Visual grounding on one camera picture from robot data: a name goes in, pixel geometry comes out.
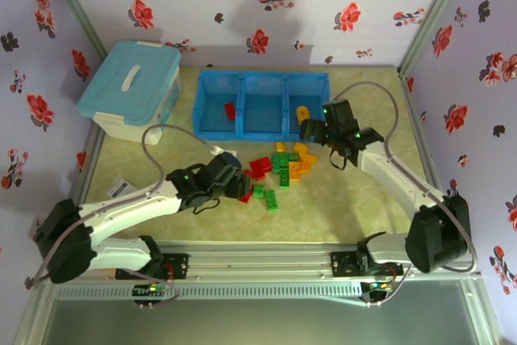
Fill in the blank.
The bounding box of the grey right arm cable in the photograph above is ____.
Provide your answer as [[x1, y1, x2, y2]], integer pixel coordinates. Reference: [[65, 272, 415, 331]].
[[330, 81, 478, 308]]

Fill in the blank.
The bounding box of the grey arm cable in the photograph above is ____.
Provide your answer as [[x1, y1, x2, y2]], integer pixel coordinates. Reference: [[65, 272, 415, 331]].
[[24, 124, 219, 308], [330, 81, 478, 308]]

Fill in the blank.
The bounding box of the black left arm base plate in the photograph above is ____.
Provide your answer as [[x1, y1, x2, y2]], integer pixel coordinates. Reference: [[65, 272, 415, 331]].
[[116, 253, 190, 281]]

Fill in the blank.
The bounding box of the grey slotted cable duct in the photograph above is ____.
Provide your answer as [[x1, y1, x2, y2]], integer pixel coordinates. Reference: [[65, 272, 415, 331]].
[[54, 282, 364, 302]]

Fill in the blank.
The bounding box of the white storage box blue lid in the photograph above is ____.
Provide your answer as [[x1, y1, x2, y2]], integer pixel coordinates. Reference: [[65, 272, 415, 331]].
[[76, 40, 182, 146]]

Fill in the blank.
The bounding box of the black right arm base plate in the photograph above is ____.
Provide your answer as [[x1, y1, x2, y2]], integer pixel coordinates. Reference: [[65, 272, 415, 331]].
[[330, 250, 405, 278]]

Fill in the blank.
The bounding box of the aluminium frame post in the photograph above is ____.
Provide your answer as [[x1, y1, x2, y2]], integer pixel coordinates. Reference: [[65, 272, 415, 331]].
[[39, 0, 109, 61], [397, 0, 476, 79]]

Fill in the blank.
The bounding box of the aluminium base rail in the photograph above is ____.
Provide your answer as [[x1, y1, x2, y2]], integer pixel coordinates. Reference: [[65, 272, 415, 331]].
[[44, 241, 481, 282]]

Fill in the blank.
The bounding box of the blue three-compartment plastic bin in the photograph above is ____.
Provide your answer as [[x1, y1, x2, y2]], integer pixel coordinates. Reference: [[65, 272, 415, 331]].
[[192, 69, 331, 142]]

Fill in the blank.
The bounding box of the grey left arm cable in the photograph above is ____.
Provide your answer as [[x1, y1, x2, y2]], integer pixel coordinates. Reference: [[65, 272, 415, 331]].
[[24, 124, 219, 308]]

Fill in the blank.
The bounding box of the white and blue paper card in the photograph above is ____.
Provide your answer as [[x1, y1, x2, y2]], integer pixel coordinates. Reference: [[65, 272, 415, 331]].
[[105, 176, 137, 200]]

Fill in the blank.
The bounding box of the aluminium table side rail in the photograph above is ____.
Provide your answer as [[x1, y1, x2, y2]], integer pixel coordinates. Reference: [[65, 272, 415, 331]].
[[64, 122, 107, 251], [399, 69, 472, 249]]

